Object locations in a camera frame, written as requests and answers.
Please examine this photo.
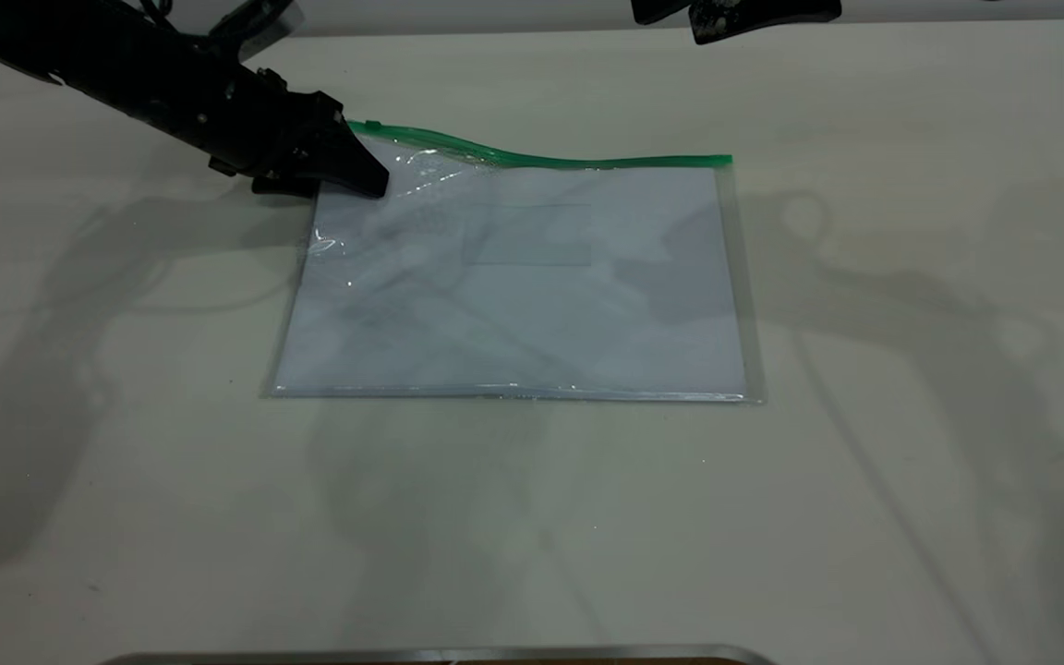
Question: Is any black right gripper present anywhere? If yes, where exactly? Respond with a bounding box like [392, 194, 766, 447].
[631, 0, 843, 46]

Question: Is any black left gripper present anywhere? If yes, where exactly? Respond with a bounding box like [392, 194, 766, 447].
[199, 66, 393, 200]

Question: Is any transparent zipper document bag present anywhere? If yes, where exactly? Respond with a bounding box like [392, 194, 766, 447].
[260, 120, 766, 405]

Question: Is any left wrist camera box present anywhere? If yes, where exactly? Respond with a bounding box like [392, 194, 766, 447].
[209, 0, 302, 61]

